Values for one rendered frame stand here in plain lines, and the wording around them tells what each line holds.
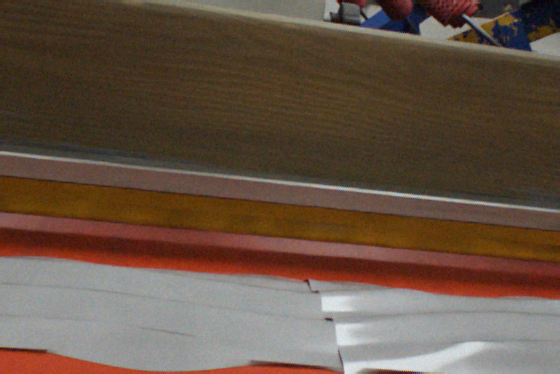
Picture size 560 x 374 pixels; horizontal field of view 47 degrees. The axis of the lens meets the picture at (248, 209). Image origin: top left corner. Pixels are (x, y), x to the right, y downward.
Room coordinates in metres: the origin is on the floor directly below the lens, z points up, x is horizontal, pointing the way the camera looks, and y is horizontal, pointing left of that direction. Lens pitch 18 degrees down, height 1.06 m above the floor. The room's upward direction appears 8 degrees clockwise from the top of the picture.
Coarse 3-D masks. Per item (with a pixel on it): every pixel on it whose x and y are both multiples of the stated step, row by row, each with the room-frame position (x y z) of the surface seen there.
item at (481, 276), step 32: (320, 256) 0.28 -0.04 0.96; (352, 256) 0.29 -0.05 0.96; (384, 256) 0.30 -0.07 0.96; (416, 256) 0.30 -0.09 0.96; (448, 256) 0.31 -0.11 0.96; (480, 256) 0.32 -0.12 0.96; (416, 288) 0.26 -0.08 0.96; (448, 288) 0.27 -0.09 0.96; (480, 288) 0.27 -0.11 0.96; (512, 288) 0.28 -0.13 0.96; (544, 288) 0.28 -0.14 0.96
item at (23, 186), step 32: (32, 192) 0.26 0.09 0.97; (64, 192) 0.27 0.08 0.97; (96, 192) 0.27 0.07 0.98; (128, 192) 0.27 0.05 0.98; (160, 192) 0.27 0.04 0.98; (352, 224) 0.29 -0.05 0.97; (384, 224) 0.29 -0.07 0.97; (416, 224) 0.29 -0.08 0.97; (448, 224) 0.29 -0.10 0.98; (480, 224) 0.30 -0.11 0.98
